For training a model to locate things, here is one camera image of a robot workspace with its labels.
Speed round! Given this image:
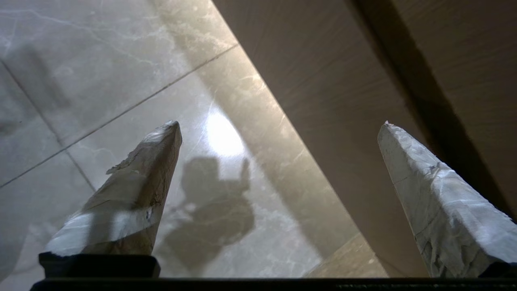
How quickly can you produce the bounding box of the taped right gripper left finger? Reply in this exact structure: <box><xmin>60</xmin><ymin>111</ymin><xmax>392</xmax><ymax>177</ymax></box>
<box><xmin>44</xmin><ymin>120</ymin><xmax>183</xmax><ymax>257</ymax></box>

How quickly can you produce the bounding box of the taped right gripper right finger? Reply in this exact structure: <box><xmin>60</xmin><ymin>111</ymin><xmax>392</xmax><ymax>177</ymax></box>
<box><xmin>377</xmin><ymin>120</ymin><xmax>517</xmax><ymax>278</ymax></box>

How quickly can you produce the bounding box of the beige wooden drawer front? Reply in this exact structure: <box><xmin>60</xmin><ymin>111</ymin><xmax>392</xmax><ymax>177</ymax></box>
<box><xmin>212</xmin><ymin>0</ymin><xmax>517</xmax><ymax>278</ymax></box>

